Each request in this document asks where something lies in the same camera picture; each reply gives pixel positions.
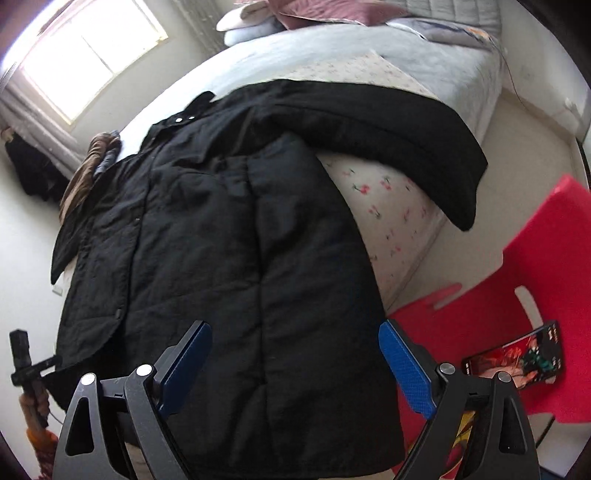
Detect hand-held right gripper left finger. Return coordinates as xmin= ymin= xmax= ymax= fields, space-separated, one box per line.
xmin=52 ymin=320 xmax=213 ymax=480

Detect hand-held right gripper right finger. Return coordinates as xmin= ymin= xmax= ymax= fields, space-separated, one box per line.
xmin=378 ymin=318 xmax=542 ymax=480

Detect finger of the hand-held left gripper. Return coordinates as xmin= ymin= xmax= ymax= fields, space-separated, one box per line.
xmin=9 ymin=329 xmax=32 ymax=370
xmin=13 ymin=354 xmax=63 ymax=386

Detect black quilted coat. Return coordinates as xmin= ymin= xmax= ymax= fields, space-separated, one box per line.
xmin=50 ymin=79 xmax=489 ymax=476

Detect dark hanging clothes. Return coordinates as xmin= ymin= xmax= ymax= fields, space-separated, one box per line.
xmin=4 ymin=131 xmax=63 ymax=201

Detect person's left hand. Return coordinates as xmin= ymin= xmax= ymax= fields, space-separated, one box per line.
xmin=18 ymin=383 xmax=51 ymax=432

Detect smartphone with colourful screen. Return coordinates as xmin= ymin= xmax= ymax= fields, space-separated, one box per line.
xmin=462 ymin=320 xmax=566 ymax=392

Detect cherry print bed sheet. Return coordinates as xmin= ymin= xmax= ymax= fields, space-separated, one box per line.
xmin=286 ymin=50 xmax=448 ymax=319

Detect brown garment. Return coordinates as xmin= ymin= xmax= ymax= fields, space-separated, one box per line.
xmin=59 ymin=131 xmax=123 ymax=227

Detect red plastic chair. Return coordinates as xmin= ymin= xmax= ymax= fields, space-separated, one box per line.
xmin=387 ymin=174 xmax=591 ymax=467

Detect dark blue cushion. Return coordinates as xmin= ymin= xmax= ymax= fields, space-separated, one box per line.
xmin=95 ymin=138 xmax=122 ymax=178

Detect white lace curtain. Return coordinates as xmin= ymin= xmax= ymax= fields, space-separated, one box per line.
xmin=0 ymin=69 xmax=88 ymax=178
xmin=178 ymin=0 xmax=223 ymax=52

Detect window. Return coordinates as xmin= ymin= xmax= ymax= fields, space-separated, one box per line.
xmin=18 ymin=0 xmax=169 ymax=123

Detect light blue pillow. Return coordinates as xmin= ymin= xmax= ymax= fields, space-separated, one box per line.
xmin=224 ymin=21 xmax=289 ymax=47

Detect printed pillow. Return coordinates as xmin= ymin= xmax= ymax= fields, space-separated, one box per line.
xmin=416 ymin=21 xmax=497 ymax=49

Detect white pillow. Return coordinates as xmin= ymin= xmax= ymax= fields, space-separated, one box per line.
xmin=217 ymin=4 xmax=278 ymax=32

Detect grey padded headboard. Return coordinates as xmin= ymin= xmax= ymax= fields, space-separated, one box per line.
xmin=383 ymin=0 xmax=504 ymax=35

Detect pink velvet pillow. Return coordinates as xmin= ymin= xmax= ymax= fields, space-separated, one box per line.
xmin=268 ymin=0 xmax=393 ymax=31

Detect thin cable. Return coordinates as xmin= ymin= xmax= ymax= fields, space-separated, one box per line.
xmin=498 ymin=41 xmax=591 ymax=139

